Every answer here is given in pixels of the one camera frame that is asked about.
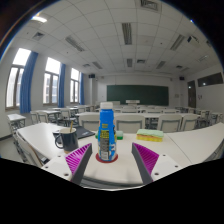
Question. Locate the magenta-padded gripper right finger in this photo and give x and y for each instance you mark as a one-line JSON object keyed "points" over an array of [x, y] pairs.
{"points": [[146, 156]]}

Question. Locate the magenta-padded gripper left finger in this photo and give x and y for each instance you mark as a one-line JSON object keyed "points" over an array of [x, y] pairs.
{"points": [[78, 156]]}

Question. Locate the blue drink bottle white cap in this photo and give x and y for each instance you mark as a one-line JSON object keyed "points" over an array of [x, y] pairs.
{"points": [[107, 133]]}

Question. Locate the dark mug with white inside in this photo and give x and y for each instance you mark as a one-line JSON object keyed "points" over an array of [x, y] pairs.
{"points": [[70, 141]]}

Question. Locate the green and yellow sponge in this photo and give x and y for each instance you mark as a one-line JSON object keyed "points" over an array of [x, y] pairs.
{"points": [[150, 135]]}

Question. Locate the black laptop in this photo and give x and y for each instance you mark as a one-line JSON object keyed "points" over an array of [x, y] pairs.
{"points": [[85, 132]]}

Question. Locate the white classroom chairs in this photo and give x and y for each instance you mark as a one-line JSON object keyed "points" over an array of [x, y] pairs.
{"points": [[170, 122]]}

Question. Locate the white lectern desk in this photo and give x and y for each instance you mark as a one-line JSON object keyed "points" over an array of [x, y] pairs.
{"points": [[132, 102]]}

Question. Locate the green chalkboard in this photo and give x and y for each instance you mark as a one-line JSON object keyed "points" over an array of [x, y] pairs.
{"points": [[137, 95]]}

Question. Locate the ceiling lights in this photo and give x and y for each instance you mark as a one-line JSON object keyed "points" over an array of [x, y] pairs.
{"points": [[126, 33]]}

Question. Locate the black wall speaker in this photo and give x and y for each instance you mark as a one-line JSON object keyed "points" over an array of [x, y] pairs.
{"points": [[181, 78], [91, 76]]}

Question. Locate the dark high wall window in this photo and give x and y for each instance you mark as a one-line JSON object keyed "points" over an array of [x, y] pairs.
{"points": [[210, 79]]}

